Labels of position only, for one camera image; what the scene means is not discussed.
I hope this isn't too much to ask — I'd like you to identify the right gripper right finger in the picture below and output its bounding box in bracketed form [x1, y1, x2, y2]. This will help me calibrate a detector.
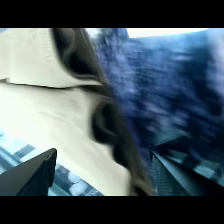
[149, 150, 224, 197]

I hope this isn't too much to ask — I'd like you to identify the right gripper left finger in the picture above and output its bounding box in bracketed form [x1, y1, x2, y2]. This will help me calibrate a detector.
[0, 147, 58, 197]

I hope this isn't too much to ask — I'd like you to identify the brown T-shirt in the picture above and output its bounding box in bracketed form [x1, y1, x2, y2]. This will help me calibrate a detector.
[0, 27, 156, 197]

